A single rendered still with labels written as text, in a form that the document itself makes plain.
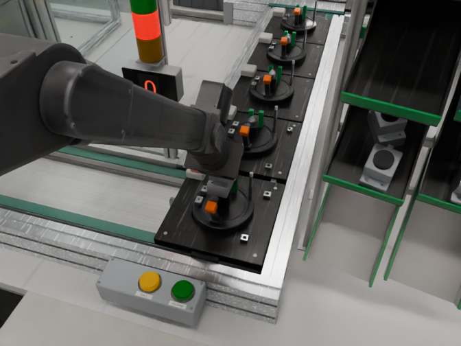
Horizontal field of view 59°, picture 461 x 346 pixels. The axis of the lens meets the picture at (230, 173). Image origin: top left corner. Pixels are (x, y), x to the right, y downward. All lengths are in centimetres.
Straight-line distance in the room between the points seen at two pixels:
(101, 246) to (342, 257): 50
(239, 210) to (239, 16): 123
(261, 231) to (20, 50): 73
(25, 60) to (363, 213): 71
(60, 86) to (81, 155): 96
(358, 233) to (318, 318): 21
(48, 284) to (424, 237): 80
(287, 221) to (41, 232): 55
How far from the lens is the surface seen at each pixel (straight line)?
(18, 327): 101
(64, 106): 22
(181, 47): 181
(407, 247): 86
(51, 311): 100
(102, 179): 113
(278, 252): 89
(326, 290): 97
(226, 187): 83
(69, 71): 22
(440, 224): 86
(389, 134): 72
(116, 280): 87
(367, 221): 83
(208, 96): 66
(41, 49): 23
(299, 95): 131
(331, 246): 84
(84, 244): 94
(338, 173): 71
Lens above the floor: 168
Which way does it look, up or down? 44 degrees down
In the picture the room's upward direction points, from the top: straight up
